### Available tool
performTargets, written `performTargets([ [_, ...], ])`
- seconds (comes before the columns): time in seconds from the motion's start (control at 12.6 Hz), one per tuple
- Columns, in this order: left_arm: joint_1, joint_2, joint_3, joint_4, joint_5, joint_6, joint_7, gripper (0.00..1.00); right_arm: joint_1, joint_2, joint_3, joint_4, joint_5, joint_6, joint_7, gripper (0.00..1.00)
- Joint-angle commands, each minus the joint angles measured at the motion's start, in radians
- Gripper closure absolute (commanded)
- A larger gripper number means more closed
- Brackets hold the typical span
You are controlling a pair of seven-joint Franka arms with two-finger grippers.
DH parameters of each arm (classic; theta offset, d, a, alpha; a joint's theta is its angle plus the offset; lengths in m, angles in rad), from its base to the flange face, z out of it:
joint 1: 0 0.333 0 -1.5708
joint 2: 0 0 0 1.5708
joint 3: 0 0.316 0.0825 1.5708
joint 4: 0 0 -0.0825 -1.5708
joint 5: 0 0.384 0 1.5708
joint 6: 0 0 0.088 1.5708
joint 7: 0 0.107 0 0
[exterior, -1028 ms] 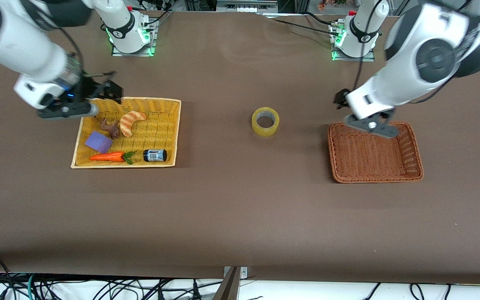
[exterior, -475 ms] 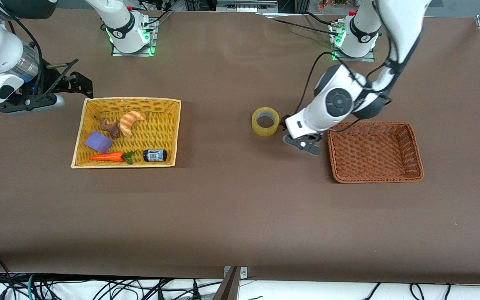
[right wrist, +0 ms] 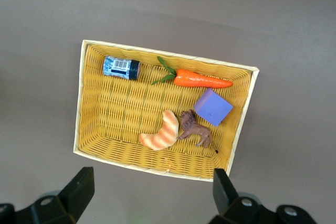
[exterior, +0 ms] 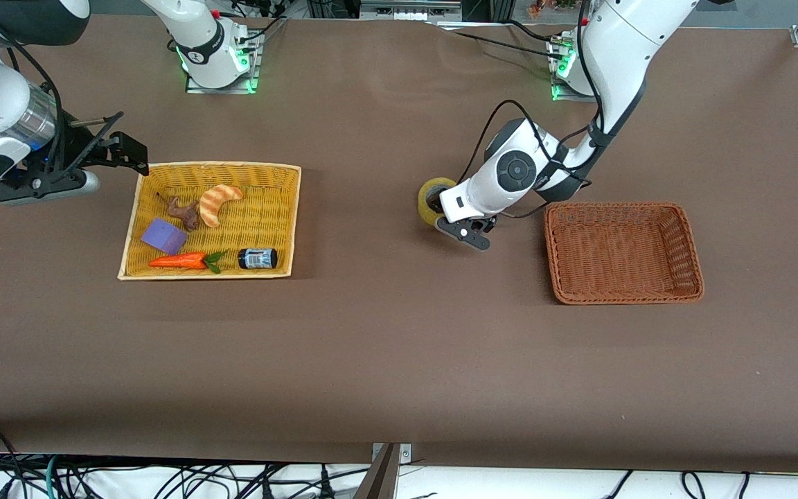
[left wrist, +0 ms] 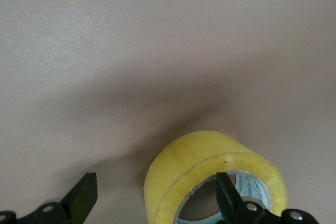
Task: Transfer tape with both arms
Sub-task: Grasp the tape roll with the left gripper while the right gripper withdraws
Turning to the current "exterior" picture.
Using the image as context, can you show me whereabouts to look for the clear yellowish tape roll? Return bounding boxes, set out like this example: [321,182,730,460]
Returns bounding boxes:
[418,177,458,227]

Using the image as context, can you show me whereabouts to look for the black table cable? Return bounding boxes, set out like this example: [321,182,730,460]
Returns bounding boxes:
[434,26,569,63]
[506,19,560,44]
[229,0,289,44]

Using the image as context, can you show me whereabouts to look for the grey metal post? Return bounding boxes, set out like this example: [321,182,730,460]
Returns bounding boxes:
[353,444,400,499]

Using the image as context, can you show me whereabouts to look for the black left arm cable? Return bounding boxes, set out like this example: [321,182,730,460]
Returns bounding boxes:
[456,0,611,220]

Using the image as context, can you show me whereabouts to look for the yellow wicker basket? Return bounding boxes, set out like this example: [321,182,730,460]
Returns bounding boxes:
[117,161,303,281]

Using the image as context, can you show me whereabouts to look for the toy croissant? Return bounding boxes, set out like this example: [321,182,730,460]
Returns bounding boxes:
[199,184,245,229]

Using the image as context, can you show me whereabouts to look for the silver background device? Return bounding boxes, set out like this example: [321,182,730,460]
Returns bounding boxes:
[360,0,463,21]

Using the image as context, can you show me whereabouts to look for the brown toy animal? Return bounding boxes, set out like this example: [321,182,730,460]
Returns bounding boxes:
[155,192,201,232]

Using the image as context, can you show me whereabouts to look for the colourful background object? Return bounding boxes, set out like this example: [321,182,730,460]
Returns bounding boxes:
[526,0,583,18]

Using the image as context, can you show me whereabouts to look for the purple foam block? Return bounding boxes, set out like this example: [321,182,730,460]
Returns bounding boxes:
[140,218,189,256]

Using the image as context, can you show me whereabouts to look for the orange toy carrot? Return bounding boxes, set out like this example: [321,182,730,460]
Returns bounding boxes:
[148,251,229,274]

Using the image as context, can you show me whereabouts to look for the small black bottle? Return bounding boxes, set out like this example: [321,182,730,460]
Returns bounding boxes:
[238,247,279,271]

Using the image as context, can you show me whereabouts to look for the brown wicker basket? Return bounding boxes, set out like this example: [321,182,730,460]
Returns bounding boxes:
[544,202,706,306]

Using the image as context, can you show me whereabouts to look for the silver table edge bracket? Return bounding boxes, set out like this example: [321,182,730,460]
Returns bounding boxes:
[371,442,413,464]

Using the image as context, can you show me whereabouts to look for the black frame profile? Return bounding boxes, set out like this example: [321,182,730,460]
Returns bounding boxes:
[461,0,516,21]

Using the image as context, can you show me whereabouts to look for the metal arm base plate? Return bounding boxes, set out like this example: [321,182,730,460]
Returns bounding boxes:
[550,38,597,103]
[186,31,262,94]

